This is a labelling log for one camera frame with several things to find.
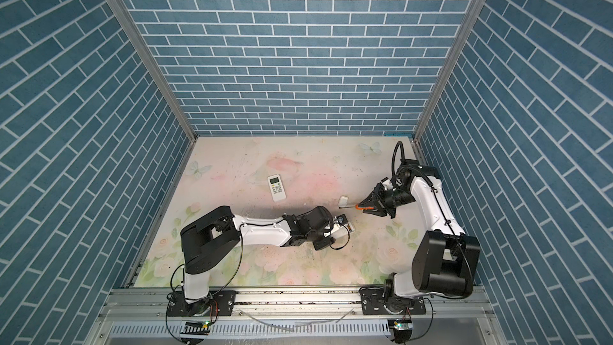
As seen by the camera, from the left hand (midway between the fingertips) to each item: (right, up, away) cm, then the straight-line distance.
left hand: (330, 237), depth 89 cm
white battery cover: (+6, +12, +9) cm, 16 cm away
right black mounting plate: (+13, -15, -15) cm, 25 cm away
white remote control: (-22, +17, +11) cm, 30 cm away
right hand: (+10, +15, -12) cm, 21 cm away
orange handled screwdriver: (+9, +14, -11) cm, 19 cm away
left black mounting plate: (-35, -15, -16) cm, 42 cm away
